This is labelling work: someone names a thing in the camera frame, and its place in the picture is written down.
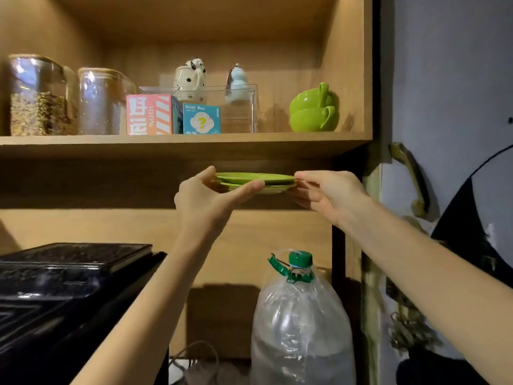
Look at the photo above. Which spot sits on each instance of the small teal cardboard box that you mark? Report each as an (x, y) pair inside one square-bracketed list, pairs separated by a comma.
[(201, 120)]

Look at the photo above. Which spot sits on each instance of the person's right thumb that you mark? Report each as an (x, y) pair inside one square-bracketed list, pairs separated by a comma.
[(307, 176)]

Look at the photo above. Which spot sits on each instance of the green saucer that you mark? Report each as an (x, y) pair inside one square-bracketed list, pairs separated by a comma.
[(256, 177), (276, 189)]

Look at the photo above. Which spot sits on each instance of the bunch of keys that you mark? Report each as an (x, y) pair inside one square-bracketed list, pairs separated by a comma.
[(408, 328)]

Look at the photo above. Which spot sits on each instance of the flat black tray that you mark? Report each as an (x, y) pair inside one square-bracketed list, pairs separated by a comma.
[(76, 255)]

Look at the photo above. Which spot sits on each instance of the spotted dog mug figurine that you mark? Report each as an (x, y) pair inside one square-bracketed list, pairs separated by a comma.
[(189, 78)]

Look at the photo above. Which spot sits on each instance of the black round bag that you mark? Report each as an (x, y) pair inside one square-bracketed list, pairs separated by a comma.
[(473, 220)]

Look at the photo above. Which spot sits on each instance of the clear acrylic box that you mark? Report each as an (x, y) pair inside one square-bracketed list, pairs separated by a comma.
[(240, 112)]

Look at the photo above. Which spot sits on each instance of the glass jar with grains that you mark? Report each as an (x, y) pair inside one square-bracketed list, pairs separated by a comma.
[(37, 100)]

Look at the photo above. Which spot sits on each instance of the brown cardboard box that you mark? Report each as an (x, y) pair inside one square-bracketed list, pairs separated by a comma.
[(222, 316)]

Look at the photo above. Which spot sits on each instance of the person's right forearm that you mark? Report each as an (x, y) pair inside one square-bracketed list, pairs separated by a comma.
[(433, 284)]

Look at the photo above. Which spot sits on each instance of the green ceramic cup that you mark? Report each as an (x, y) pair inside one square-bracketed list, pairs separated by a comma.
[(312, 120), (310, 99)]

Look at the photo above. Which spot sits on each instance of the large clear plastic water bottle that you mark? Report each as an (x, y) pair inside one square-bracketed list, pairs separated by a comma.
[(302, 320)]

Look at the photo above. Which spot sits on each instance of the person's left forearm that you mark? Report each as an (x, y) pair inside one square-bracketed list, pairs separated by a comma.
[(148, 312)]

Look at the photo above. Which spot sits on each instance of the empty glass jar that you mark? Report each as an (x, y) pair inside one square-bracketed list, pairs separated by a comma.
[(100, 102)]

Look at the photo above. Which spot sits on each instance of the pink striped cardboard box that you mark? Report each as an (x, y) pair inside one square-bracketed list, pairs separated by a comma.
[(149, 115)]

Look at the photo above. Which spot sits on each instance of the black appliance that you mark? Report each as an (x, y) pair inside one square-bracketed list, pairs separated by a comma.
[(48, 316)]

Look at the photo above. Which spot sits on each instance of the person's right hand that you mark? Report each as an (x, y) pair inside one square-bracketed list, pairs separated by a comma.
[(334, 196)]

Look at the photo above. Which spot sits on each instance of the person's left thumb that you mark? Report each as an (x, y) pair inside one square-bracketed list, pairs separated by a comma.
[(207, 175)]

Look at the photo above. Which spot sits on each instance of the pale blue bird figurine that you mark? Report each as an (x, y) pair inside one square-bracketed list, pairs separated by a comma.
[(237, 84)]

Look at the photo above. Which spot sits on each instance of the wooden shelf cabinet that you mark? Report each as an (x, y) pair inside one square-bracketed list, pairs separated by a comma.
[(256, 148)]

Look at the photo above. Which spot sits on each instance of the person's left hand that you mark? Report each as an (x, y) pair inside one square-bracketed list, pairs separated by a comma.
[(200, 208)]

